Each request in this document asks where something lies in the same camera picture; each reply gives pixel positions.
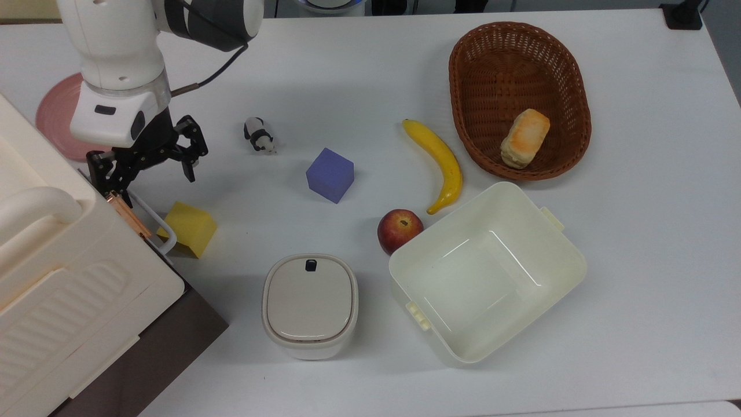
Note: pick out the purple cube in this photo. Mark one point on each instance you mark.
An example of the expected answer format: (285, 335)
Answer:
(330, 174)

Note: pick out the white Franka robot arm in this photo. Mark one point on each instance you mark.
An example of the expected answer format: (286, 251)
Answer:
(116, 58)

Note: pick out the red apple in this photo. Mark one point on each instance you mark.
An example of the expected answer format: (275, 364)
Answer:
(398, 229)

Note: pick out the brown wicker basket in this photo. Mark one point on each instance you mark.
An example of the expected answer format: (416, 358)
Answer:
(492, 63)

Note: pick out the yellow banana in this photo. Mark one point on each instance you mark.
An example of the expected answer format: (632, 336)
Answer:
(443, 162)

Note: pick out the bread piece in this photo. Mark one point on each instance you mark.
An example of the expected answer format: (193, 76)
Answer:
(525, 139)

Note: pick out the panda figurine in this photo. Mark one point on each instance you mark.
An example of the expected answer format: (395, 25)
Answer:
(259, 136)

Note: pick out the yellow cube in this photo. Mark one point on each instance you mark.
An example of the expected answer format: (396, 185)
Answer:
(188, 229)

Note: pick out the pink plate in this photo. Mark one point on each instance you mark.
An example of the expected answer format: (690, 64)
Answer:
(55, 116)

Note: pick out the small beige lidded bin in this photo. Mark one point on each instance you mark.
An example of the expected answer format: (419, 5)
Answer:
(310, 304)

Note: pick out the black stand base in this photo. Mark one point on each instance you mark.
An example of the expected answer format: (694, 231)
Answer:
(683, 14)

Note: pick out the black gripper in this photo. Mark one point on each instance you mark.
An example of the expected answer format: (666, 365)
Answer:
(145, 150)

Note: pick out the dark wood drawer cabinet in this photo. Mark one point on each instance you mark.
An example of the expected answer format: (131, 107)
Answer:
(162, 359)

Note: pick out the cream plastic tub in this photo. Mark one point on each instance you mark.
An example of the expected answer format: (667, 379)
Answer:
(492, 272)

